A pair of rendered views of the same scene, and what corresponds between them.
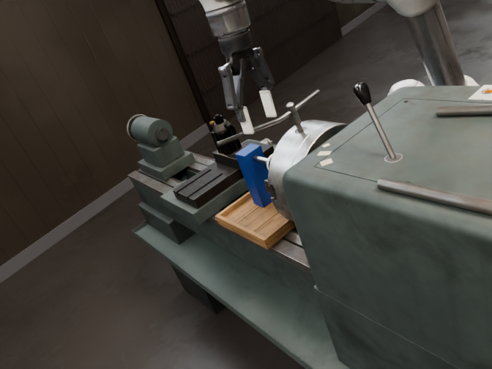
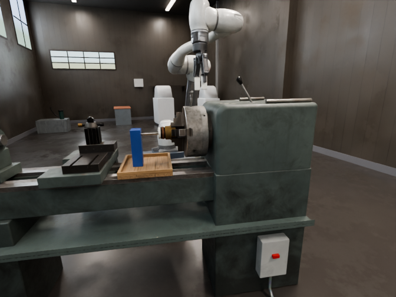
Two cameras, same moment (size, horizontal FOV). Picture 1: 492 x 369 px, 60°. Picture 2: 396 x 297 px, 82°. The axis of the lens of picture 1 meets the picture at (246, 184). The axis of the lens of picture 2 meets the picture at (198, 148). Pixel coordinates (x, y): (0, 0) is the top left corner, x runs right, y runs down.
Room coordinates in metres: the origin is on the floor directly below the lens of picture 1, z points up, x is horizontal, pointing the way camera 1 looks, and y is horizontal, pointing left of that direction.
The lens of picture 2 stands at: (0.60, 1.10, 1.34)
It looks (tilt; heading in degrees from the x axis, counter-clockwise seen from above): 15 degrees down; 289
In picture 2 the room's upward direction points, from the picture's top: 1 degrees counter-clockwise
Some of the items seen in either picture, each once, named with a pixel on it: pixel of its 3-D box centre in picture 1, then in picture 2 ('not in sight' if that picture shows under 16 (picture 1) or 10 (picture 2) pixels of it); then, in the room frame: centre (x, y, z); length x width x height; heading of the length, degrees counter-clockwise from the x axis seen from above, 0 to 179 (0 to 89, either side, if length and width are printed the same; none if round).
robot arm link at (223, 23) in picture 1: (228, 20); (200, 38); (0.99, -0.10, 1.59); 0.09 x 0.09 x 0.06
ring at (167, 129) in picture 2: not in sight; (168, 132); (1.22, -0.14, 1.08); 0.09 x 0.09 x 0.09; 28
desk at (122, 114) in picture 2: not in sight; (122, 115); (6.62, -6.84, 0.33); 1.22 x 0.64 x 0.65; 128
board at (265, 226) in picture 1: (275, 203); (147, 164); (1.34, -0.08, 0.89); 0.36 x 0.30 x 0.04; 118
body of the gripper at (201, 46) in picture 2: (239, 53); (200, 53); (0.99, -0.10, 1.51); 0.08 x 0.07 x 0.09; 131
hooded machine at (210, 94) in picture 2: not in sight; (208, 105); (3.14, -7.57, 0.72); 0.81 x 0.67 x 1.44; 128
